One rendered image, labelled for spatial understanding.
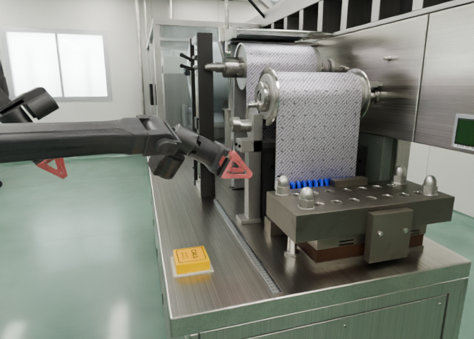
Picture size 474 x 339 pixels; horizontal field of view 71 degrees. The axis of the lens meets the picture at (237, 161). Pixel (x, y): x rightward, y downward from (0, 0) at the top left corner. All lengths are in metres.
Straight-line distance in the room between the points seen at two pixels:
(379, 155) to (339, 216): 0.36
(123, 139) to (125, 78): 5.66
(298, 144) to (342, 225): 0.24
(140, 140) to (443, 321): 0.78
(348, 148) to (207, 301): 0.53
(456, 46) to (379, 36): 0.25
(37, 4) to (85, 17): 0.71
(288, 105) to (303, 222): 0.30
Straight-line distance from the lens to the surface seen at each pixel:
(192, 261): 0.72
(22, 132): 0.62
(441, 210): 0.89
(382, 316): 0.82
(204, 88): 1.10
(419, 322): 0.91
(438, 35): 0.90
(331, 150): 0.90
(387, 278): 0.77
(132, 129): 0.67
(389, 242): 0.79
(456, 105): 0.85
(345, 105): 0.91
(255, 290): 0.67
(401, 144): 1.22
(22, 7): 6.63
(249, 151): 0.88
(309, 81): 0.86
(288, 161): 0.85
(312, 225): 0.69
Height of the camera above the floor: 1.28
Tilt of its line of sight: 13 degrees down
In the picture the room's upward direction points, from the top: straight up
